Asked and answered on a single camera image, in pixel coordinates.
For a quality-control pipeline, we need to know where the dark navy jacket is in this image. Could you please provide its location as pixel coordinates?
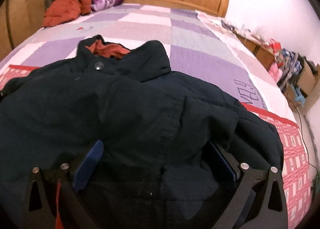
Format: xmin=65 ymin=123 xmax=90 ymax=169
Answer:
xmin=0 ymin=34 xmax=285 ymax=229

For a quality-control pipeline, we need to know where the pile of clothes clutter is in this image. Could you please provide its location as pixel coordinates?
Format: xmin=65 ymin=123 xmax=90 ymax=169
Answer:
xmin=268 ymin=39 xmax=303 ymax=92

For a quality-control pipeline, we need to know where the red checkered blanket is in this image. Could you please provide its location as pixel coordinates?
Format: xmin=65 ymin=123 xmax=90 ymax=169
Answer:
xmin=0 ymin=64 xmax=313 ymax=229

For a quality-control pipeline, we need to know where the cardboard box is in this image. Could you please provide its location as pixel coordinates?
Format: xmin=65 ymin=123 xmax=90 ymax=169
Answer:
xmin=284 ymin=56 xmax=319 ymax=115

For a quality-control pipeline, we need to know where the wooden nightstand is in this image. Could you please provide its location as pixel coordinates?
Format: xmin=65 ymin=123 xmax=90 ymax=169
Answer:
xmin=233 ymin=31 xmax=275 ymax=71

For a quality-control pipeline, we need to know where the purple pink patchwork bedsheet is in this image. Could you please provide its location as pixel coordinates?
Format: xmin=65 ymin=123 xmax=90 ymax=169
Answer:
xmin=1 ymin=4 xmax=294 ymax=120

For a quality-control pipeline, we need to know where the wooden wardrobe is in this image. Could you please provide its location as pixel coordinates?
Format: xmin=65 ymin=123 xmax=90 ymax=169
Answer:
xmin=1 ymin=0 xmax=45 ymax=59

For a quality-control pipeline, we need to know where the orange padded jacket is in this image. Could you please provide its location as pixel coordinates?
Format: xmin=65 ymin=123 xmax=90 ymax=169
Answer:
xmin=43 ymin=0 xmax=92 ymax=27

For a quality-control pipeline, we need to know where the black cable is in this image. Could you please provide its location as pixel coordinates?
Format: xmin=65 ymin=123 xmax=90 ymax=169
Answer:
xmin=287 ymin=97 xmax=320 ymax=173

